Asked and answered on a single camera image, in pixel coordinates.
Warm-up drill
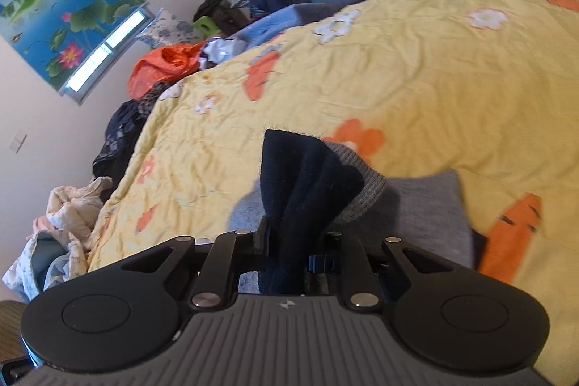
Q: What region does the light blue blanket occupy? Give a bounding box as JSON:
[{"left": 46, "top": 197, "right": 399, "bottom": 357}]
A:
[{"left": 233, "top": 1, "right": 347, "bottom": 54}]

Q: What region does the blue patterned pillow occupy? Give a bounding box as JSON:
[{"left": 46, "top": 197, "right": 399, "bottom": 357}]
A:
[{"left": 135, "top": 8, "right": 202, "bottom": 50}]

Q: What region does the orange plastic bag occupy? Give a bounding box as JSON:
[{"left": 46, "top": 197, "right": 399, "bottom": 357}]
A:
[{"left": 127, "top": 42, "right": 210, "bottom": 102}]

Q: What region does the yellow floral quilt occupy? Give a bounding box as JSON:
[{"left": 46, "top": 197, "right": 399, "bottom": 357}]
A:
[{"left": 86, "top": 0, "right": 579, "bottom": 386}]

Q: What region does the dark patterned clothes heap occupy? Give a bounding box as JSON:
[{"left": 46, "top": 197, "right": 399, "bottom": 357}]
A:
[{"left": 92, "top": 79, "right": 175, "bottom": 203}]

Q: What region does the navy and grey knit sweater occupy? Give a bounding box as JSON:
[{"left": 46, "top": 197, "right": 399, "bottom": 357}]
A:
[{"left": 230, "top": 128, "right": 477, "bottom": 297}]

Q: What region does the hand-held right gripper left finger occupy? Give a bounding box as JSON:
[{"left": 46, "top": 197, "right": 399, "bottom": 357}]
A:
[{"left": 118, "top": 216, "right": 273, "bottom": 311}]

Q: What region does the silver plastic bag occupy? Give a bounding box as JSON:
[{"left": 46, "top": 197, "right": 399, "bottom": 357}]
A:
[{"left": 198, "top": 34, "right": 252, "bottom": 70}]

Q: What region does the window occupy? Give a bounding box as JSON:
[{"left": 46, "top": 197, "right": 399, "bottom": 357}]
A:
[{"left": 60, "top": 3, "right": 152, "bottom": 105}]

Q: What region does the dark olive bag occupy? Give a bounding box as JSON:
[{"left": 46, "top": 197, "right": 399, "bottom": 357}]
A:
[{"left": 194, "top": 0, "right": 247, "bottom": 35}]

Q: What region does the green plastic stool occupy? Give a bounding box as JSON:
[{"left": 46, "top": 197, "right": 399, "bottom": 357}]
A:
[{"left": 192, "top": 16, "right": 220, "bottom": 38}]

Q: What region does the white crumpled cloth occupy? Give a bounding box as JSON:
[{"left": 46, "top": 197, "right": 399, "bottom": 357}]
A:
[{"left": 1, "top": 175, "right": 115, "bottom": 303}]

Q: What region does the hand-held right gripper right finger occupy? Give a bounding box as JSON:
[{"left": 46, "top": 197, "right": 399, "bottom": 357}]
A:
[{"left": 308, "top": 230, "right": 456, "bottom": 311}]

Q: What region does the lotus print window blind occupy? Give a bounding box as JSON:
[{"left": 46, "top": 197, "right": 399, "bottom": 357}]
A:
[{"left": 0, "top": 0, "right": 148, "bottom": 94}]

